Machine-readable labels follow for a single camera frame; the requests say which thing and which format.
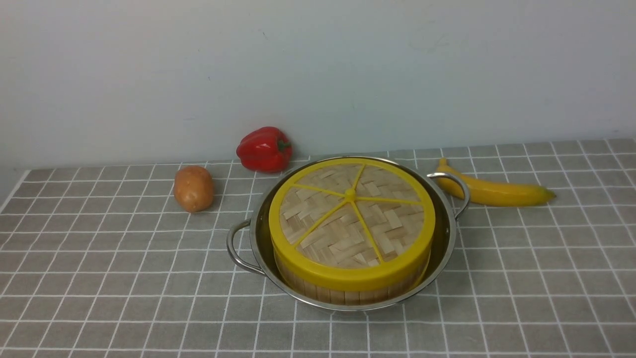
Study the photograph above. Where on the yellow banana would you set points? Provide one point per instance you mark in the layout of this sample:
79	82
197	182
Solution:
500	194

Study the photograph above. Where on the yellow bamboo steamer basket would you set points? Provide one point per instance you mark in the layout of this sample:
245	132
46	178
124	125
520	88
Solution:
348	297

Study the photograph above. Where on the red bell pepper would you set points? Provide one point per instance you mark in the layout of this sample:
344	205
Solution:
266	150

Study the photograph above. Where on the brown potato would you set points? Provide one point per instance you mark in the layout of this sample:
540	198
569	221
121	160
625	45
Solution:
193	188

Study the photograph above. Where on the yellow bamboo steamer lid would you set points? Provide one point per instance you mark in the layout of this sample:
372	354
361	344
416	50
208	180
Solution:
353	225

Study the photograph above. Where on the stainless steel pot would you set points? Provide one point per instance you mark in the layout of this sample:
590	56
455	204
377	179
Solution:
249	243

